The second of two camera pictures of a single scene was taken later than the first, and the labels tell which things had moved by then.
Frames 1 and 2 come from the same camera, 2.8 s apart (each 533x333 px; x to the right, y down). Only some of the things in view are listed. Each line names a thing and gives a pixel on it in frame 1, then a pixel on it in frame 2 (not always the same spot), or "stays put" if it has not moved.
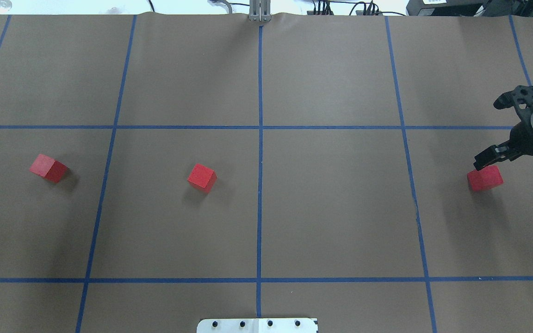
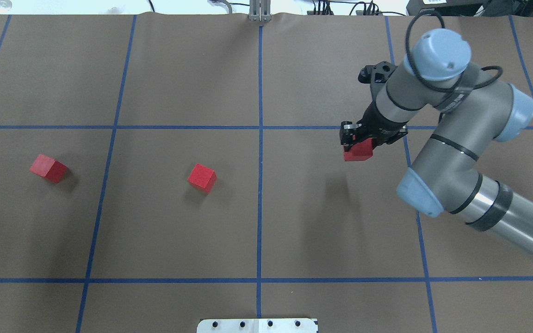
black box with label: (448, 8) stays put
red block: (487, 177) → (361, 151)
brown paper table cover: (132, 173) stays put
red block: (202, 177) stays put
